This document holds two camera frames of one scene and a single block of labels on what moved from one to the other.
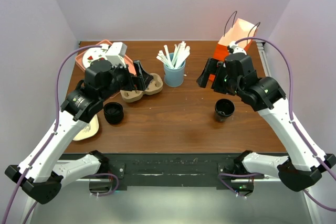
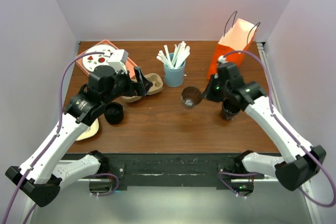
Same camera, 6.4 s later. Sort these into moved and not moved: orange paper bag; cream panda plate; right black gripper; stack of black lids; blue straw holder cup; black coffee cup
Moved: right black gripper; black coffee cup
Not moved: cream panda plate; blue straw holder cup; orange paper bag; stack of black lids
